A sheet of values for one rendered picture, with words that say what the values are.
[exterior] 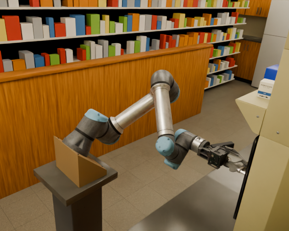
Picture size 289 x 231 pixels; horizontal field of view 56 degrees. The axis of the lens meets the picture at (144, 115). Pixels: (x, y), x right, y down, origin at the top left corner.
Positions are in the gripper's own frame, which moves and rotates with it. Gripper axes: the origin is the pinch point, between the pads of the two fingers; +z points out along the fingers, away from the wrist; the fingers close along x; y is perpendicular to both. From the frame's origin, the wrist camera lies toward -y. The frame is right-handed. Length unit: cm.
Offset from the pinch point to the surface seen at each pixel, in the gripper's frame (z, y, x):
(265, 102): 2.7, 4.8, 31.0
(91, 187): -56, 40, -26
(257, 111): 2.9, 10.9, 29.2
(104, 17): -241, -106, 30
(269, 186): 13.9, 10.9, 3.7
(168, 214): -18.7, 24.2, -26.0
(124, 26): -240, -135, 18
